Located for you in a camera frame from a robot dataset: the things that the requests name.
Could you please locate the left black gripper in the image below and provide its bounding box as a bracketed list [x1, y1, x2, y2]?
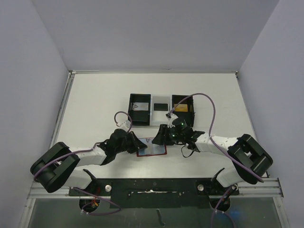
[115, 131, 147, 153]

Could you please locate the red leather card holder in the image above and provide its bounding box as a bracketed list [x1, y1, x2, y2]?
[136, 137, 167, 157]

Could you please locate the silver VIP card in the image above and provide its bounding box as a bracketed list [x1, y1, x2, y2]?
[132, 102, 150, 111]

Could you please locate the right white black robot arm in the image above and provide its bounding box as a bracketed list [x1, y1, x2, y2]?
[152, 117, 273, 194]

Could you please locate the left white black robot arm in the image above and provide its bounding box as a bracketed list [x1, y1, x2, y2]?
[30, 129, 147, 195]

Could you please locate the black card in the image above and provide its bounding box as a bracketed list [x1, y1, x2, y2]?
[153, 103, 168, 111]

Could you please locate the gold VIP card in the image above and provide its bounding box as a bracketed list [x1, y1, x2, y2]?
[174, 104, 188, 112]

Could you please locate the white middle bin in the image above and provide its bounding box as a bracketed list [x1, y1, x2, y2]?
[150, 95, 171, 127]

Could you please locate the left black bin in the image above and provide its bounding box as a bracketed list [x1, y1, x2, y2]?
[128, 94, 151, 126]

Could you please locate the black bin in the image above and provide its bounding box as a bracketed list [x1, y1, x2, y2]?
[171, 95, 195, 127]
[128, 94, 151, 126]

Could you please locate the right black bin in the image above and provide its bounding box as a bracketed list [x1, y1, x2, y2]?
[171, 95, 195, 127]

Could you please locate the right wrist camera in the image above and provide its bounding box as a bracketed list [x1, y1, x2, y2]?
[166, 113, 187, 130]

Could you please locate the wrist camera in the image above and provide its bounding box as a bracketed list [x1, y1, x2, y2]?
[166, 113, 187, 130]
[116, 120, 132, 131]

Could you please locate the short black cable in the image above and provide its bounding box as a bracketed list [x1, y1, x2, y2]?
[180, 144, 196, 158]

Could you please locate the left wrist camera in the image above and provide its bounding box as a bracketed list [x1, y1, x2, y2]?
[116, 120, 132, 131]

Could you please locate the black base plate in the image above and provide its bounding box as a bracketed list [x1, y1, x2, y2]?
[68, 178, 239, 209]

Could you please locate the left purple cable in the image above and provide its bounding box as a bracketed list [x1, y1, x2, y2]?
[33, 111, 133, 216]

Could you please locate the aluminium left rail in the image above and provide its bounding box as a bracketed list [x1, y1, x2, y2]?
[47, 71, 76, 150]

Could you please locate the aluminium rail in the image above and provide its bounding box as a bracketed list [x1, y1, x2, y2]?
[47, 71, 76, 150]
[27, 177, 284, 199]

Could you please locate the aluminium front rail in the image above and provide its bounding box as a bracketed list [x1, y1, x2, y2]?
[27, 177, 284, 199]

